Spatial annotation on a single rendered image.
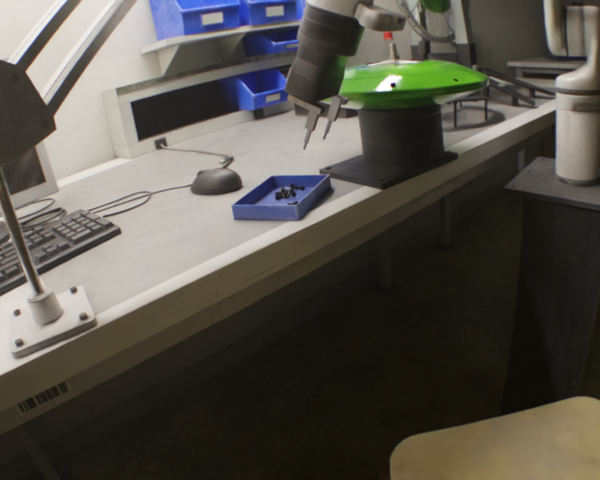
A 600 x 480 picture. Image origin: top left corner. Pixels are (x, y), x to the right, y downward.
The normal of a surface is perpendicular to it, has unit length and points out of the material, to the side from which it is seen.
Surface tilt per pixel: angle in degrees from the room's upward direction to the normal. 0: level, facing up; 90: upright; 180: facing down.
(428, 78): 24
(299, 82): 90
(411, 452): 0
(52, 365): 90
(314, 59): 100
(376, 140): 90
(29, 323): 0
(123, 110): 90
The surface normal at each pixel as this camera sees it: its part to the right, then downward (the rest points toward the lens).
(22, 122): 0.85, 0.10
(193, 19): 0.66, 0.37
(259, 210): -0.39, 0.43
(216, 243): -0.14, -0.90
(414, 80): -0.14, -0.66
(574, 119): -0.69, 0.38
